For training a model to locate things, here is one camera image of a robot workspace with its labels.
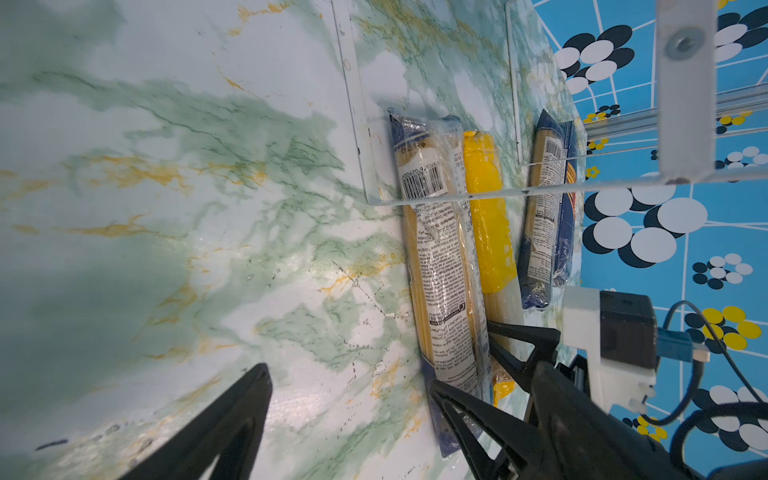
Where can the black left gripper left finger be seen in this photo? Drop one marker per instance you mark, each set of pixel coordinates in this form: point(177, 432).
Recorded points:
point(225, 436)

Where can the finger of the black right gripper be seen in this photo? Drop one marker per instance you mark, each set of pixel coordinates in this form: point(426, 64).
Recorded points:
point(518, 349)
point(522, 451)

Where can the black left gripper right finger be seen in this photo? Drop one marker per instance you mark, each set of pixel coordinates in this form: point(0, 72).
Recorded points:
point(577, 440)

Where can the clear blue spaghetti bag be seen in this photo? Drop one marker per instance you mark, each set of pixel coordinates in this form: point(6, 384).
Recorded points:
point(443, 268)

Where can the yellow spaghetti bag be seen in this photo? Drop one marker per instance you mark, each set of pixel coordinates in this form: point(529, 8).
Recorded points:
point(492, 233)

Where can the clear dark spaghetti bag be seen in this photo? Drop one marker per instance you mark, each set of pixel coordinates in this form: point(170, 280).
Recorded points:
point(535, 266)

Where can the dark blue spaghetti box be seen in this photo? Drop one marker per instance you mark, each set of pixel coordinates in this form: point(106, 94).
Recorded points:
point(564, 247)

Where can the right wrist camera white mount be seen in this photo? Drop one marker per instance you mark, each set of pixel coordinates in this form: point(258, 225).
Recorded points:
point(624, 344)

